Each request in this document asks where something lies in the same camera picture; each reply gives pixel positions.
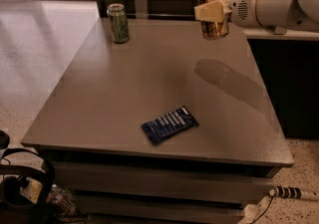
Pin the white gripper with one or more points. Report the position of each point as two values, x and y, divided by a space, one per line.
241 8

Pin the orange soda can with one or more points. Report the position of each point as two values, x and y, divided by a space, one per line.
213 30

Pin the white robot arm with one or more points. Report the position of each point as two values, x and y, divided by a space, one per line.
298 15

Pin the green soda can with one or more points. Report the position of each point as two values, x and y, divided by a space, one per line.
119 22

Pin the blue snack packet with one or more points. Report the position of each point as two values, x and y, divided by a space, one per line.
168 125

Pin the striped black white pole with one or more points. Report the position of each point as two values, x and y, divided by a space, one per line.
294 193

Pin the grey drawer cabinet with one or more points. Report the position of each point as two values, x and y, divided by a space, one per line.
132 189

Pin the crumpled plastic wrapper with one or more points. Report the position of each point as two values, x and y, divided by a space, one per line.
61 198

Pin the black headphones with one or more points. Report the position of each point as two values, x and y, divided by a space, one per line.
15 208

